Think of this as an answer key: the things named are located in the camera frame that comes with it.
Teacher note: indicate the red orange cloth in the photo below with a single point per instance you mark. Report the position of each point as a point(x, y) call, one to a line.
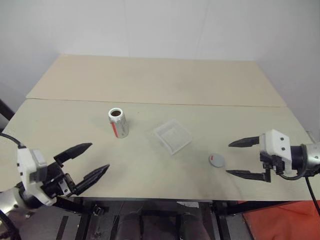
point(287, 222)

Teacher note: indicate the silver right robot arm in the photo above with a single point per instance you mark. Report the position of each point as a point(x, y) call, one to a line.
point(312, 155)

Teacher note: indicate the black bar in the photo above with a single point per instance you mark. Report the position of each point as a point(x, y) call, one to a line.
point(5, 112)

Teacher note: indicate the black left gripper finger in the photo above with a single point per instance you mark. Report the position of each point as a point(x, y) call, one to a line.
point(72, 152)
point(92, 177)

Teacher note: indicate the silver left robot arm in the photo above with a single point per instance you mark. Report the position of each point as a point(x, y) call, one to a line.
point(7, 200)

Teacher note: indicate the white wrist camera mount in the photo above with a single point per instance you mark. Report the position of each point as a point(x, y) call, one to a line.
point(275, 142)
point(30, 180)

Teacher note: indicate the clear plastic tray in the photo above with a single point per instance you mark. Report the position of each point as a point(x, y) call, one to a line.
point(172, 136)

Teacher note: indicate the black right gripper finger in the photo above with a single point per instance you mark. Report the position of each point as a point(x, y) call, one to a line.
point(246, 142)
point(250, 174)

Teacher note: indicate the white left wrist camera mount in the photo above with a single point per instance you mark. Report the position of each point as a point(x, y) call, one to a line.
point(30, 180)

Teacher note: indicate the silver can with red stripe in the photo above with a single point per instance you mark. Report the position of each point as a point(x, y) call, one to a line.
point(121, 127)

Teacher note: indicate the white paper label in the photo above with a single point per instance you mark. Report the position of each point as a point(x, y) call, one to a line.
point(187, 204)

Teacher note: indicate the grey round lid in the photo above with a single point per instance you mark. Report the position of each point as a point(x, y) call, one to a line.
point(217, 160)

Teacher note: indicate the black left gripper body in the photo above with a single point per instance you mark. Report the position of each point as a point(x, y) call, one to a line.
point(53, 175)

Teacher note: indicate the black table frame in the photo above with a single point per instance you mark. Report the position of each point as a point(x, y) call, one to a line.
point(82, 220)

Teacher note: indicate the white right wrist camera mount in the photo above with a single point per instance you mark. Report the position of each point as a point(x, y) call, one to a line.
point(275, 142)

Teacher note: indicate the silver metal clamp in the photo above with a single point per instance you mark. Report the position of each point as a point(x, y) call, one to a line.
point(98, 210)

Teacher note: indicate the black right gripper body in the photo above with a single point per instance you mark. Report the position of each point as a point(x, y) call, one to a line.
point(271, 161)

